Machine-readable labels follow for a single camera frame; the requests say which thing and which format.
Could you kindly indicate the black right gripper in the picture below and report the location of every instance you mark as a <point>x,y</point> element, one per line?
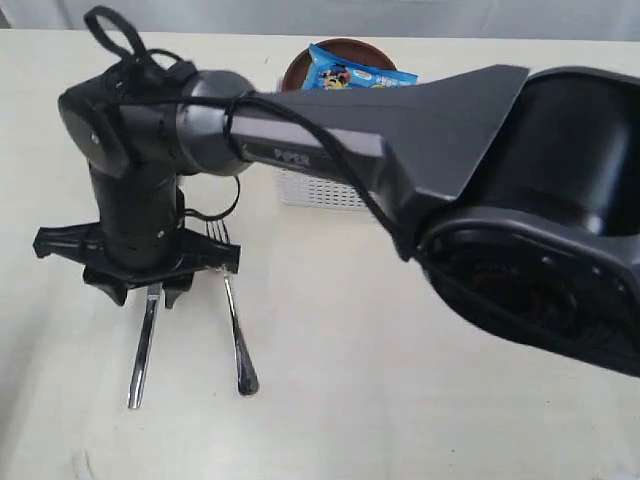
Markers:
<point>117,266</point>

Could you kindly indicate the silver table knife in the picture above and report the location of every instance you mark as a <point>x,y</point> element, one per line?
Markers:
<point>138,377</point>

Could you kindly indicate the silver metal fork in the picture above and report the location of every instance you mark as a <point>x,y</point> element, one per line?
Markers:
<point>247,378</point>

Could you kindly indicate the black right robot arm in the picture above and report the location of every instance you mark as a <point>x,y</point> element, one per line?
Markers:
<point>517,193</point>

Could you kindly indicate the white perforated plastic basket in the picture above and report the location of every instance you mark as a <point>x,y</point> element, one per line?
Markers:
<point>295,189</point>

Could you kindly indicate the blue chips snack bag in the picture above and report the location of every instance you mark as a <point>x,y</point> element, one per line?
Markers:
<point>329,71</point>

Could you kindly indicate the brown round plate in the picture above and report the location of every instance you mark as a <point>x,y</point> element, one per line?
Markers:
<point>347,48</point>

